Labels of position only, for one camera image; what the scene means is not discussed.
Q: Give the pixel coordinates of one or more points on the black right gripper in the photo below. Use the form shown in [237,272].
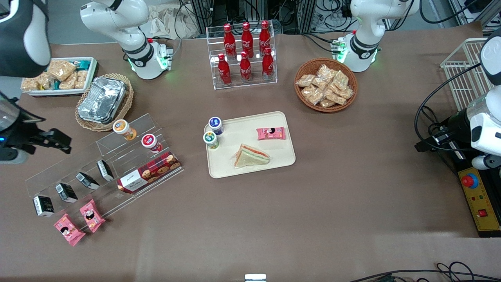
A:
[24,133]

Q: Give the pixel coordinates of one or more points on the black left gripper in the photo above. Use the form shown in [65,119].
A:
[457,124]

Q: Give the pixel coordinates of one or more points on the triangle sandwich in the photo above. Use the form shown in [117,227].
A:
[250,156]

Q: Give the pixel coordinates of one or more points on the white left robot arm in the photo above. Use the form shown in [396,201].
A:
[368,35]

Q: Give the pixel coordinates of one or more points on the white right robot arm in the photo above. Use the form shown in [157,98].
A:
[117,19]

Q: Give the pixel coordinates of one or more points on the white rectangular snack tray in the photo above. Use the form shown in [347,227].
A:
[93,74]

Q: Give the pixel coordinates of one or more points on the beige plastic serving tray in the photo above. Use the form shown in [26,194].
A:
[227,164]

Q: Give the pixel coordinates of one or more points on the small black carton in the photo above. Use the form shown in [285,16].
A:
[87,181]
[105,170]
[43,206]
[66,192]

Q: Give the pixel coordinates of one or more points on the clear crispy snack packet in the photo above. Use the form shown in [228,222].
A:
[305,80]
[68,83]
[336,97]
[62,69]
[312,94]
[327,103]
[325,72]
[340,79]
[346,93]
[37,83]
[81,79]

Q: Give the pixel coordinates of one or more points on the aluminium foil container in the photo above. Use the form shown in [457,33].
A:
[101,100]

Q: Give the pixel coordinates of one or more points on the clear acrylic stepped shelf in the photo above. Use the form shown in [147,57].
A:
[117,156]

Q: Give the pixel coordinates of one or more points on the orange cup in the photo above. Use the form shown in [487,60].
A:
[123,129]

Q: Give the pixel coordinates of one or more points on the oval light wicker basket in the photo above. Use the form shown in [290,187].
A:
[125,105]

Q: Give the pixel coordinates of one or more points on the brown table mat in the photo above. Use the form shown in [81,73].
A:
[352,176]

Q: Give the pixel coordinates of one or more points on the pink snack packet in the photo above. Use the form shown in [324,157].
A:
[92,215]
[271,133]
[69,230]

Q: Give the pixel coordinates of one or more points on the teal snack packet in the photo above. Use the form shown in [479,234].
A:
[83,64]

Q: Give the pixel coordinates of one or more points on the yellow emergency stop control box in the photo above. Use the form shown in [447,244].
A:
[483,203]

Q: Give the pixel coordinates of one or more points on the red cup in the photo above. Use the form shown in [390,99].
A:
[150,141]

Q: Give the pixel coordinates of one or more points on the red tartan cookie box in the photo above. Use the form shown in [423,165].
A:
[150,172]

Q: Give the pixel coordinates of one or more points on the round brown wicker basket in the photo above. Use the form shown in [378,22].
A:
[303,100]

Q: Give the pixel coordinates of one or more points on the green lid cup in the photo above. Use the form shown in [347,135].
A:
[211,140]

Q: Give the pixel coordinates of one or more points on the blue lid cup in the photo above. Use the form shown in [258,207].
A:
[215,124]

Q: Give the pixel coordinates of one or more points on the crumpled beige cloth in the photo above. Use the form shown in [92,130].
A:
[168,21]

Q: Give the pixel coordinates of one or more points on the red cola bottle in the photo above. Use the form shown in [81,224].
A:
[224,72]
[245,70]
[229,43]
[247,41]
[268,66]
[265,39]

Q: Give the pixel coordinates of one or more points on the clear acrylic bottle rack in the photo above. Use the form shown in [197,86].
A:
[254,84]

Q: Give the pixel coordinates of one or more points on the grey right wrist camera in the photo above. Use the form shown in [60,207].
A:
[13,156]

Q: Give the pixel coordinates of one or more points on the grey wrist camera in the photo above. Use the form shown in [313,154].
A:
[13,156]
[485,162]

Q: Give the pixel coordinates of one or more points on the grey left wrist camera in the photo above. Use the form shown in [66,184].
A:
[485,162]

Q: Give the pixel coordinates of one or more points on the aluminium frame equipment rack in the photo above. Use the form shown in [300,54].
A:
[201,15]

